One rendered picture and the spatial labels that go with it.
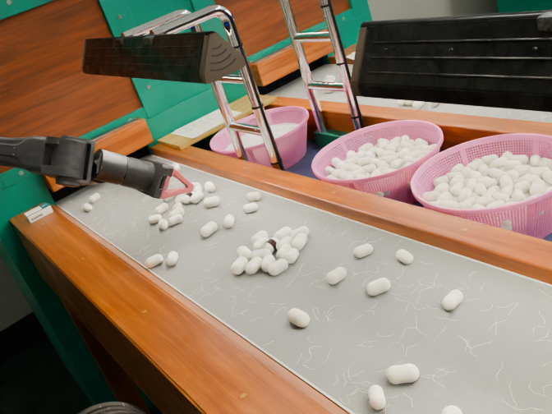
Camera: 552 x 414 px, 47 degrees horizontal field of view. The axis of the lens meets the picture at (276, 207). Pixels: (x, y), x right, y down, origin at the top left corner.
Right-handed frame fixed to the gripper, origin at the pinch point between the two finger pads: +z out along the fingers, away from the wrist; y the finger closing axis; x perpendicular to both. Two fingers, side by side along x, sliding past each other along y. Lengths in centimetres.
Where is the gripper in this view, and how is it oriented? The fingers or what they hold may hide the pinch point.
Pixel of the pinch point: (189, 187)
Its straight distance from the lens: 127.9
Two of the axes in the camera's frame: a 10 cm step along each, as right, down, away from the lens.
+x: -2.8, 9.6, 0.4
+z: 7.9, 2.0, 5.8
